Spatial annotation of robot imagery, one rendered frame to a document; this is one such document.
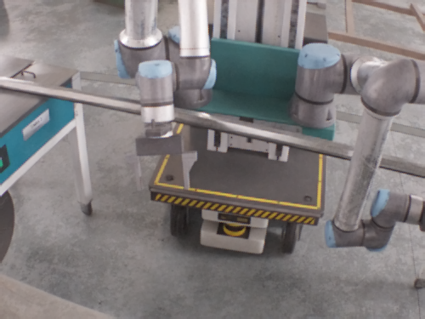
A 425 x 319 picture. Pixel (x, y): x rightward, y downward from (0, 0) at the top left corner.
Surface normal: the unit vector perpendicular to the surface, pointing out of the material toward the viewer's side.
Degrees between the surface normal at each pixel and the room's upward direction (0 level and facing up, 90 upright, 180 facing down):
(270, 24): 90
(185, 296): 0
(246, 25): 90
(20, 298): 0
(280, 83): 90
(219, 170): 0
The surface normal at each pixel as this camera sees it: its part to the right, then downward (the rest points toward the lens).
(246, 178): 0.04, -0.80
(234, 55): -0.20, 0.57
